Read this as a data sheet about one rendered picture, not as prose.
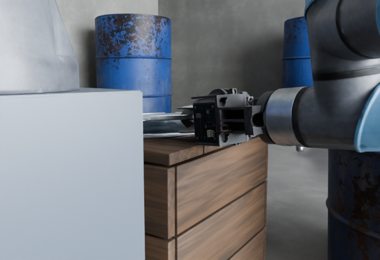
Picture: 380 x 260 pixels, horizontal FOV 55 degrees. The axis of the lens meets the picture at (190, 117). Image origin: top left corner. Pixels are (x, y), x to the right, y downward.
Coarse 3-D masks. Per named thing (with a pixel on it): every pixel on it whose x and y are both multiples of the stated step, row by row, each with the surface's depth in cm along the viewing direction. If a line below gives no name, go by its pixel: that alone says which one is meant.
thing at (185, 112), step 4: (196, 100) 61; (204, 100) 60; (208, 100) 59; (212, 100) 59; (192, 104) 62; (180, 108) 58; (184, 108) 58; (188, 108) 59; (192, 108) 59; (184, 112) 64; (188, 112) 63; (192, 112) 62
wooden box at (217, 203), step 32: (160, 160) 53; (192, 160) 57; (224, 160) 66; (256, 160) 78; (160, 192) 53; (192, 192) 57; (224, 192) 66; (256, 192) 79; (160, 224) 54; (192, 224) 58; (224, 224) 67; (256, 224) 80; (160, 256) 54; (192, 256) 59; (224, 256) 68; (256, 256) 81
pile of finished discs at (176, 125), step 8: (168, 120) 82; (176, 120) 86; (144, 128) 72; (152, 128) 72; (160, 128) 73; (168, 128) 74; (176, 128) 74; (184, 128) 74; (144, 136) 64; (152, 136) 64; (160, 136) 64; (168, 136) 65; (176, 136) 66
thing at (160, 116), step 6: (144, 114) 78; (150, 114) 76; (156, 114) 73; (162, 114) 71; (168, 114) 70; (174, 114) 71; (180, 114) 71; (192, 114) 63; (144, 120) 64; (150, 120) 61; (156, 120) 61
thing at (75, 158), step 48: (0, 96) 20; (48, 96) 22; (96, 96) 25; (0, 144) 21; (48, 144) 23; (96, 144) 25; (0, 192) 21; (48, 192) 23; (96, 192) 25; (0, 240) 21; (48, 240) 23; (96, 240) 26; (144, 240) 29
